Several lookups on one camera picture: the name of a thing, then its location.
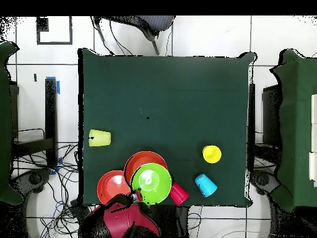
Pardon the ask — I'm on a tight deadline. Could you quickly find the black square frame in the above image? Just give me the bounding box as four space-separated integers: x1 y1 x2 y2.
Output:
36 15 73 46

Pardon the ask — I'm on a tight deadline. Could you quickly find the green table cloth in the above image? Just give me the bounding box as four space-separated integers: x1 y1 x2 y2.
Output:
0 41 24 205
269 48 317 211

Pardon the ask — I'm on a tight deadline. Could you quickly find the black chair base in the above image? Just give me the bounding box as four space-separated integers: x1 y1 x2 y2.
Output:
11 167 53 201

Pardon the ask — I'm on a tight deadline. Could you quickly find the grey office chair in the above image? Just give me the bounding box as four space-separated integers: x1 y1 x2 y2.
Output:
92 15 176 56

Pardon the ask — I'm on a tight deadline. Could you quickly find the light blue cup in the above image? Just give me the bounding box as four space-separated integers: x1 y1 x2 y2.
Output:
194 173 218 198

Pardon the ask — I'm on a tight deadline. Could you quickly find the red cup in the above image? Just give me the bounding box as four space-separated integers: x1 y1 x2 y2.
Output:
170 182 189 206

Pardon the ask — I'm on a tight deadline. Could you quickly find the translucent yellow cup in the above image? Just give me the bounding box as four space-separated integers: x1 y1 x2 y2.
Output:
89 129 112 148

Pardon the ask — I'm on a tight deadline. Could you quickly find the opaque yellow cup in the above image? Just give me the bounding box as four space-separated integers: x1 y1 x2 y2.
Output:
202 145 222 164

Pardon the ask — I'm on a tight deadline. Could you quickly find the large green bowl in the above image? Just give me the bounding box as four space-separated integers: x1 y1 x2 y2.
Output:
130 162 173 206

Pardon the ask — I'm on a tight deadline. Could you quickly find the orange bowl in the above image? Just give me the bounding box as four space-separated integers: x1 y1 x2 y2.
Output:
123 151 168 187
97 170 132 206

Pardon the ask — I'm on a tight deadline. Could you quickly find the blue tape strip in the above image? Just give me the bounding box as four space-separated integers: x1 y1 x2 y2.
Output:
49 156 63 176
45 76 61 95

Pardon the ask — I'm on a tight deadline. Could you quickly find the floor cable bundle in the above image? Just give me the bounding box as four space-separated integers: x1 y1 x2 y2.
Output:
14 142 100 238

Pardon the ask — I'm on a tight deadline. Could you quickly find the black power strip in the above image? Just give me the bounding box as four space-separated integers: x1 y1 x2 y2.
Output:
69 199 91 224

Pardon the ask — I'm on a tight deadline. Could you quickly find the dark green tablecloth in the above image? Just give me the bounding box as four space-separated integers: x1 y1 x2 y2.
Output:
78 48 256 208

